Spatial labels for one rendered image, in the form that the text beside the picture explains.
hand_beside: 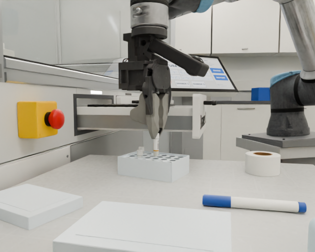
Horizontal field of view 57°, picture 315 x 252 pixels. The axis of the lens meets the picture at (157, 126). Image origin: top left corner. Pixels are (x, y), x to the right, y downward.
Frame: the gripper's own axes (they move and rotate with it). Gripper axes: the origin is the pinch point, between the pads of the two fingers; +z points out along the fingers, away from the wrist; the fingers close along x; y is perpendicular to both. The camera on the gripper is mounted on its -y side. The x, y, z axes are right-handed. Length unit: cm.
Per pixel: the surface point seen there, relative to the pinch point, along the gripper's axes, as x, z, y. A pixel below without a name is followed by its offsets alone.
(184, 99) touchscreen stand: -109, -7, 41
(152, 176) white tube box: 3.3, 8.2, -0.4
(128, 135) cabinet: -50, 9, 41
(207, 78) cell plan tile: -118, -19, 30
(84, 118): -8.4, -1.4, 27.4
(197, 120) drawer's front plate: -15.2, -1.4, -2.5
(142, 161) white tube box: 3.3, 5.4, 1.9
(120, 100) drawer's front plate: -37, -6, 36
